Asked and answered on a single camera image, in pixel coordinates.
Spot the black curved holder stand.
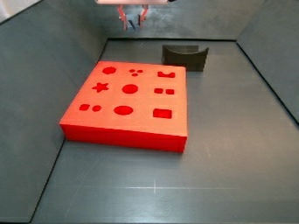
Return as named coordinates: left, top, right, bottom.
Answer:
left=162, top=45, right=210, bottom=72

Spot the red shape-sorting board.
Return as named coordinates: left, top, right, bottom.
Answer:
left=61, top=61, right=189, bottom=153

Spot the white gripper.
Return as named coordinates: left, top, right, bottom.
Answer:
left=95, top=0, right=169, bottom=31

